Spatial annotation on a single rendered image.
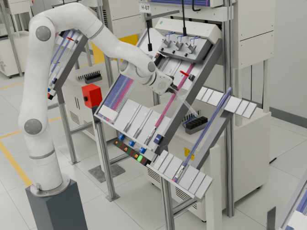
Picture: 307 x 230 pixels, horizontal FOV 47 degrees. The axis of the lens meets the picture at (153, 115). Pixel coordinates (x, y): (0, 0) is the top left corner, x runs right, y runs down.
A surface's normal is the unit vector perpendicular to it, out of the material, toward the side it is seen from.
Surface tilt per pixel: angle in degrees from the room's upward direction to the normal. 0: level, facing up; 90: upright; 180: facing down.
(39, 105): 68
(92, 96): 90
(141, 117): 44
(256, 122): 90
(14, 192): 0
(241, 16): 90
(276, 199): 0
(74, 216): 90
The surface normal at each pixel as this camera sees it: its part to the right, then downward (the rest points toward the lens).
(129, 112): -0.63, -0.43
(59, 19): -0.52, 0.61
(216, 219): 0.58, 0.29
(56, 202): 0.76, 0.20
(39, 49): 0.11, 0.87
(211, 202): -0.81, 0.32
